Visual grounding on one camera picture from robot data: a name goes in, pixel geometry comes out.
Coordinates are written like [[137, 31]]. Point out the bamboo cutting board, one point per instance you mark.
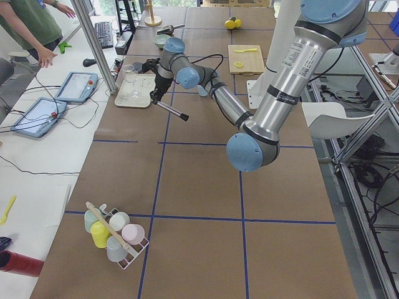
[[253, 62]]

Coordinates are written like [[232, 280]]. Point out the black computer mouse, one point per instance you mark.
[[89, 62]]

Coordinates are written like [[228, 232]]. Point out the white plastic cup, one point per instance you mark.
[[119, 220]]

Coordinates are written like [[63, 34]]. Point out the wooden mug tree stand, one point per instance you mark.
[[152, 20]]

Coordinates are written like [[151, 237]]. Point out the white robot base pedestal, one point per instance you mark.
[[282, 39]]

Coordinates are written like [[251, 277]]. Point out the red cylinder bottle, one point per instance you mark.
[[13, 262]]

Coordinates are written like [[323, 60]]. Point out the yellow plastic cup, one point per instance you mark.
[[100, 234]]

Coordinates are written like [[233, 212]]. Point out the green bowl of ice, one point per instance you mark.
[[160, 40]]

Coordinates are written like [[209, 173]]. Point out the grey-blue plastic cup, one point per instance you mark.
[[115, 251]]

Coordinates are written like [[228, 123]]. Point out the grey folded cloth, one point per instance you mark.
[[137, 67]]

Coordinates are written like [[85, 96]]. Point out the black keyboard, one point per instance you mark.
[[104, 34]]

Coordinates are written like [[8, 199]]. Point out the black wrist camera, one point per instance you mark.
[[150, 65]]

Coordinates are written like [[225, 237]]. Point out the person in green shirt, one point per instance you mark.
[[33, 27]]

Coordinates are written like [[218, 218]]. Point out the near teach pendant tablet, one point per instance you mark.
[[40, 117]]

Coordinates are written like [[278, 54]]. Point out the whole yellow lemon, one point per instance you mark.
[[237, 23]]

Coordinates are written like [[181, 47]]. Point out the white plastic chair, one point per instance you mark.
[[328, 120]]

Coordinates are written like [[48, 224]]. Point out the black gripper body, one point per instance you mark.
[[161, 82]]

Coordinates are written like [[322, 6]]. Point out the cream bear serving tray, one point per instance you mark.
[[138, 94]]

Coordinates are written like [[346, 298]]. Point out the teach pendant tablet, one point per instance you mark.
[[40, 117], [77, 87]]

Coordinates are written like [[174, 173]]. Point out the yellow plastic knife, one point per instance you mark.
[[246, 50]]

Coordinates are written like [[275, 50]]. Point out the green plastic cup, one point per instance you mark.
[[89, 220]]

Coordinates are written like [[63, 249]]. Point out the light blue plastic cup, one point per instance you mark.
[[201, 91]]

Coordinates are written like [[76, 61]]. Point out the pink plastic cup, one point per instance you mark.
[[133, 233]]

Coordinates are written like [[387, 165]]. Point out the steel muddler black tip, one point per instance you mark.
[[172, 110]]

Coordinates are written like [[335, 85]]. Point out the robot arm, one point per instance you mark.
[[319, 27]]

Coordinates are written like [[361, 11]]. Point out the wooden rack handle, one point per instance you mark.
[[92, 208]]

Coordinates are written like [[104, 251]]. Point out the far teach pendant tablet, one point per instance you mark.
[[77, 87]]

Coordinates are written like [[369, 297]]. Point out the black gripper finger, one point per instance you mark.
[[156, 95]]

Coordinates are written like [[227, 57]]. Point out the white wire cup rack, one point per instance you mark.
[[135, 250]]

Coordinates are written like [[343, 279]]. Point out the aluminium frame post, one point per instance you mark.
[[88, 28]]

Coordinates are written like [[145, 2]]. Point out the steel ice scoop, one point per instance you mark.
[[169, 30]]

